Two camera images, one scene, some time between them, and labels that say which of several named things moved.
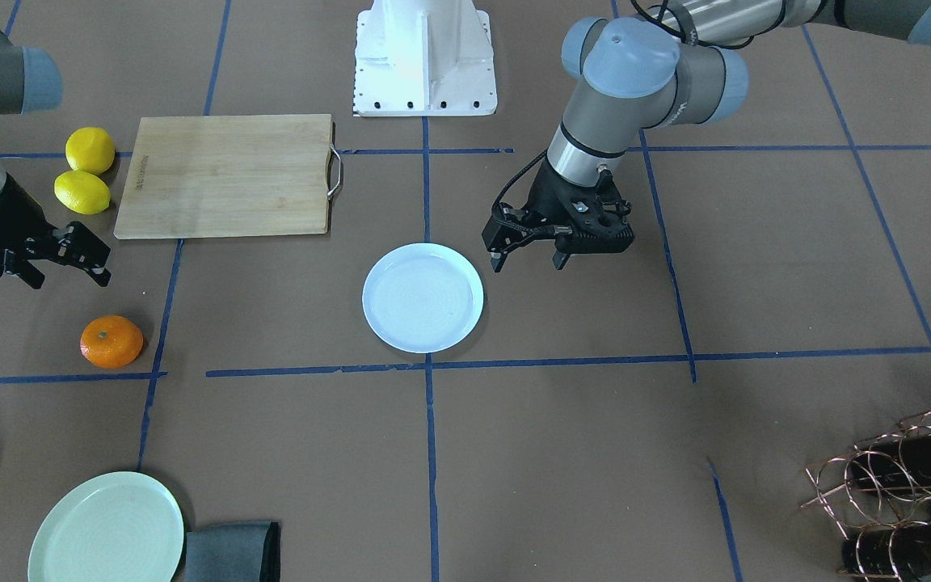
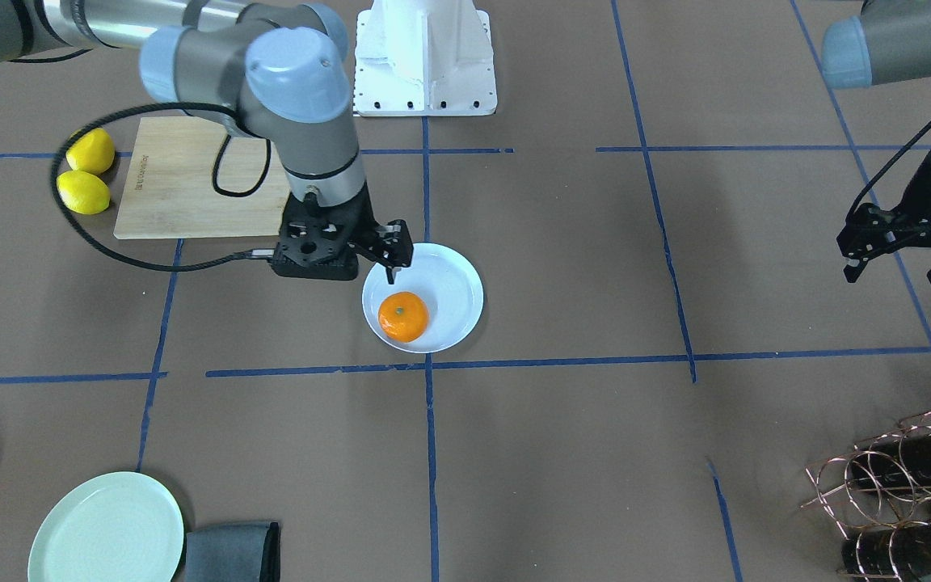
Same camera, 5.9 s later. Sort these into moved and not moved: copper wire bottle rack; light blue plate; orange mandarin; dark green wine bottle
Moved: orange mandarin
Not moved: dark green wine bottle; light blue plate; copper wire bottle rack
